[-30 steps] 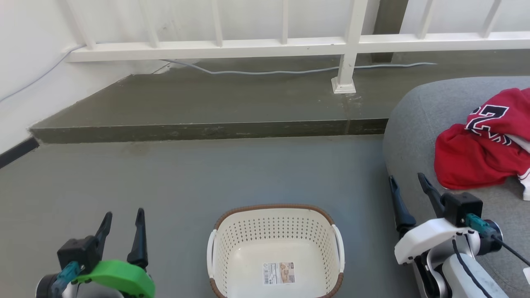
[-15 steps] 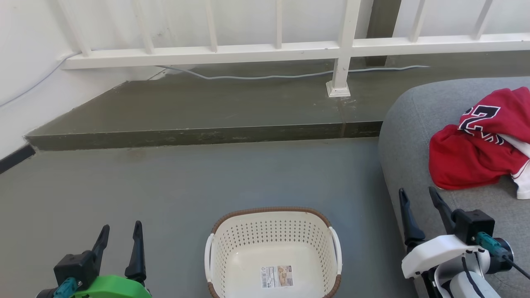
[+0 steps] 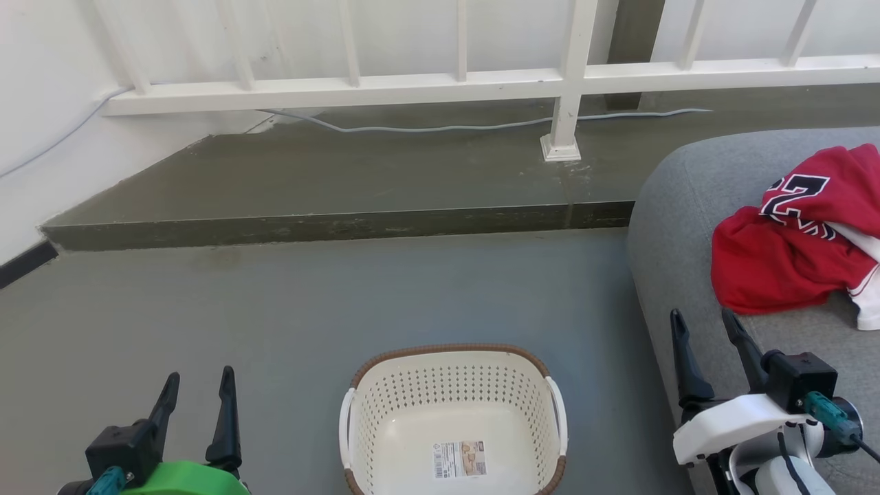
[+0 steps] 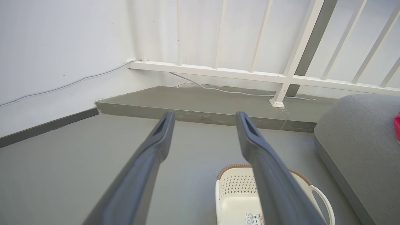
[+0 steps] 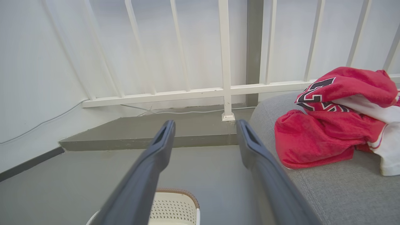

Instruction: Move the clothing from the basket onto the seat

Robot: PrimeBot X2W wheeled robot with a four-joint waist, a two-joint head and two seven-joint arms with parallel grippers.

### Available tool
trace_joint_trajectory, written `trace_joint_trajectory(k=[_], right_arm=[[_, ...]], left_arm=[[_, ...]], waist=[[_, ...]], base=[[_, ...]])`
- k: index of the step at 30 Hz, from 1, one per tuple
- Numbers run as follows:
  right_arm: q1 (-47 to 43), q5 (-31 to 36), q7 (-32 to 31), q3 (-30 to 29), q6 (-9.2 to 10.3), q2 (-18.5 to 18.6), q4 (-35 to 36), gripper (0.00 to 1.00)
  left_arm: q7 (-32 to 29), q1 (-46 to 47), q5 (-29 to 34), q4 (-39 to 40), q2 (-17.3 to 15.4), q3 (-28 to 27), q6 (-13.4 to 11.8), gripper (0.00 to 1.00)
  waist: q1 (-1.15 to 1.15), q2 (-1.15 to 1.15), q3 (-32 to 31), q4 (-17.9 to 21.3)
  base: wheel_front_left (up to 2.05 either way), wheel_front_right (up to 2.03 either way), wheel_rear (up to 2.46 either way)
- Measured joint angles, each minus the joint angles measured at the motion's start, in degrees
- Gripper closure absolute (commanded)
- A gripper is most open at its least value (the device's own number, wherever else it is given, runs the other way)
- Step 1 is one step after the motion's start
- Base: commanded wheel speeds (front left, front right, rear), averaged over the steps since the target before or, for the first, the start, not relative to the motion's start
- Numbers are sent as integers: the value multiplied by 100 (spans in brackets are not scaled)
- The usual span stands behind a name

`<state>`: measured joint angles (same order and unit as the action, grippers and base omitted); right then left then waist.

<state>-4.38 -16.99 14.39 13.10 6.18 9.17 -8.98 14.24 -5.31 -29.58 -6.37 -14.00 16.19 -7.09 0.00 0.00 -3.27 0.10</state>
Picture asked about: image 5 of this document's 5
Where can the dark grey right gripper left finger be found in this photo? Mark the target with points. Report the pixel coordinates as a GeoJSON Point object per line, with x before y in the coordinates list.
{"type": "Point", "coordinates": [147, 175]}

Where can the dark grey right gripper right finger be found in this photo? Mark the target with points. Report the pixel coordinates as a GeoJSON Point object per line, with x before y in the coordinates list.
{"type": "Point", "coordinates": [268, 187]}

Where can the red number 23 jersey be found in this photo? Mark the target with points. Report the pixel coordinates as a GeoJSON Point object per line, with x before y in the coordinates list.
{"type": "Point", "coordinates": [318, 137]}

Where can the grey fabric sofa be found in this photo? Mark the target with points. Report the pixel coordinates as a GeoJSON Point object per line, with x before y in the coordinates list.
{"type": "Point", "coordinates": [343, 193]}

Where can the white perforated laundry basket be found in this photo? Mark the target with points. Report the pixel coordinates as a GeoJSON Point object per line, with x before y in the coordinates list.
{"type": "Point", "coordinates": [175, 209]}

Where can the grey concrete ledge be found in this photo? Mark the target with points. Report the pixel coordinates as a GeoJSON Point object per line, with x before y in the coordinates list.
{"type": "Point", "coordinates": [125, 134]}

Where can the white metal railing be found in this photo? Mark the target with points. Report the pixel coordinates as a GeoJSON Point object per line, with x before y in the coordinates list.
{"type": "Point", "coordinates": [226, 62]}

